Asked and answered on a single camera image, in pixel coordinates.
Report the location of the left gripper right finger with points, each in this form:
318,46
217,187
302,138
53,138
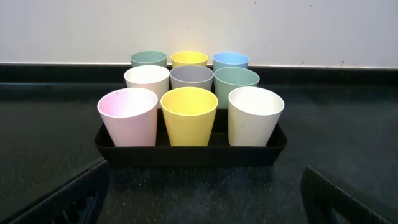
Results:
335,202

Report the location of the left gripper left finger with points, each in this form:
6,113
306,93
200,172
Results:
68,199

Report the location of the pink cup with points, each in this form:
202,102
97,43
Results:
130,124

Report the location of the cream cup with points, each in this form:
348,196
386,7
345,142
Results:
253,124

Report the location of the yellow cup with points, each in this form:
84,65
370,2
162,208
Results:
189,124
189,58

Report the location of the black tray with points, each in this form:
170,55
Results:
186,155

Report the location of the white cup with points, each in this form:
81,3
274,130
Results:
146,76

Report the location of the green cup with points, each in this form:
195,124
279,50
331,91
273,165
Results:
233,81
148,58

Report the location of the grey cup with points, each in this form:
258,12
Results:
191,76

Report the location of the blue cup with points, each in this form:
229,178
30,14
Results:
230,59

